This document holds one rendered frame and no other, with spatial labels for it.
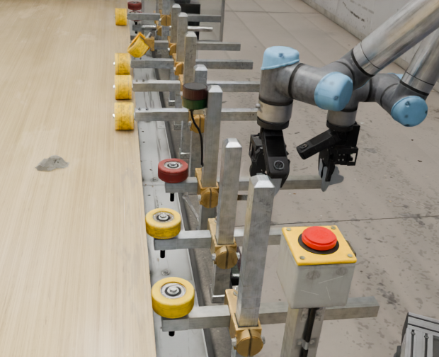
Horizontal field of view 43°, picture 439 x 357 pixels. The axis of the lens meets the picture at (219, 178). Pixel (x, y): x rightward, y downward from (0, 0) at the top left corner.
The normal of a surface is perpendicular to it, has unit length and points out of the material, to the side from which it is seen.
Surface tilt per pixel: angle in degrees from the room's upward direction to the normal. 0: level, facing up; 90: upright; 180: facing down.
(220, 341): 0
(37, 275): 0
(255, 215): 90
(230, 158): 90
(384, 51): 103
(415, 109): 90
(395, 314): 0
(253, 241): 90
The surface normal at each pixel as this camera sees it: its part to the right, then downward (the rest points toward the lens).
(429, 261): 0.07, -0.87
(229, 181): 0.16, 0.48
